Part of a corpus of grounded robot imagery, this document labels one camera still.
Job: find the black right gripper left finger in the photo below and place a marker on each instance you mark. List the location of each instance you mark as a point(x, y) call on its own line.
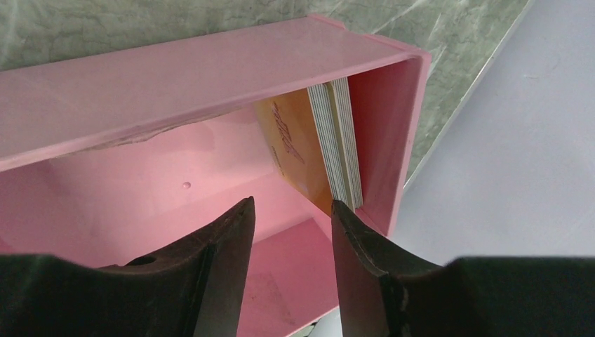
point(191, 287)

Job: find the orange credit card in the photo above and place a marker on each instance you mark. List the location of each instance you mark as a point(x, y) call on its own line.
point(288, 126)

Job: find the pink plastic card box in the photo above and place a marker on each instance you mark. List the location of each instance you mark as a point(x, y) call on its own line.
point(110, 157)

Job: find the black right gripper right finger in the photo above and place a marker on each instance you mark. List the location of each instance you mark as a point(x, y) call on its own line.
point(385, 290)

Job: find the stack of cards in box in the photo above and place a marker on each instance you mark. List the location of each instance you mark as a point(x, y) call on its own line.
point(331, 106)

